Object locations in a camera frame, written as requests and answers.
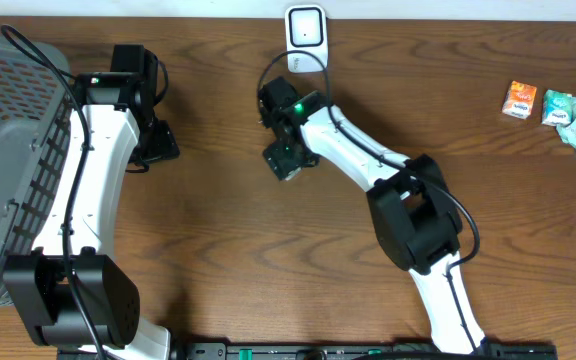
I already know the orange tissue pack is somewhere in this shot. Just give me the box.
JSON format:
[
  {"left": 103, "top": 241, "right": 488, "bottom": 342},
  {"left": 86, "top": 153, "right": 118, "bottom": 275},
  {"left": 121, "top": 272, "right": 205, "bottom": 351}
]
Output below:
[{"left": 501, "top": 81, "right": 537, "bottom": 120}]

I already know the green tissue pack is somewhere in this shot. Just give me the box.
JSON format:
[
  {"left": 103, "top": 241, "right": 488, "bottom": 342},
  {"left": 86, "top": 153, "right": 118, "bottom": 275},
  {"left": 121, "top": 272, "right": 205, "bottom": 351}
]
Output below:
[{"left": 542, "top": 89, "right": 572, "bottom": 126}]

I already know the dark green round-logo packet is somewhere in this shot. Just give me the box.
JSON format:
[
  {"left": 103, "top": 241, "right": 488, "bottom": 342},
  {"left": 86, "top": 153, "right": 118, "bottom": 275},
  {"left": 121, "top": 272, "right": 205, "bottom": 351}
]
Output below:
[{"left": 284, "top": 167, "right": 302, "bottom": 181}]

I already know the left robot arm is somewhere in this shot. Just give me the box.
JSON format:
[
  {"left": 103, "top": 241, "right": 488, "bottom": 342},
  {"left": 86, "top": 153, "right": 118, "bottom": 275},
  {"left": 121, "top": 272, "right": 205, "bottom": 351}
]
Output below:
[{"left": 3, "top": 45, "right": 183, "bottom": 359}]

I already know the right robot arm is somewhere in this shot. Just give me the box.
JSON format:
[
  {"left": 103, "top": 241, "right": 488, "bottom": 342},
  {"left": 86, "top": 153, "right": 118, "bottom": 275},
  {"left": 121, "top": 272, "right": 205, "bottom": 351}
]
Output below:
[{"left": 257, "top": 77, "right": 485, "bottom": 354}]

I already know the white barcode scanner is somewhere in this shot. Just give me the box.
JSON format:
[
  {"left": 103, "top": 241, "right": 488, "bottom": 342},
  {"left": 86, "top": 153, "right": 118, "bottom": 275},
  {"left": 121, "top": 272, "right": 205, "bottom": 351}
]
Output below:
[{"left": 284, "top": 4, "right": 329, "bottom": 73}]

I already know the grey plastic shopping basket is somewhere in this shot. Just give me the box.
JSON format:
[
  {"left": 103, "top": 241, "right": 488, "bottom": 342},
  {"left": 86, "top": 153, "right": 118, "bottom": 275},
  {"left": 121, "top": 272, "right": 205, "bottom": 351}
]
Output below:
[{"left": 0, "top": 36, "right": 70, "bottom": 306}]

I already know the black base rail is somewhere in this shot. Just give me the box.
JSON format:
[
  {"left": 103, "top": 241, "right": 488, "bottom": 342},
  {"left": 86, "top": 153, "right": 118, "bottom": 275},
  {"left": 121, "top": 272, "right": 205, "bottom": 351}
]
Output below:
[{"left": 169, "top": 341, "right": 558, "bottom": 360}]

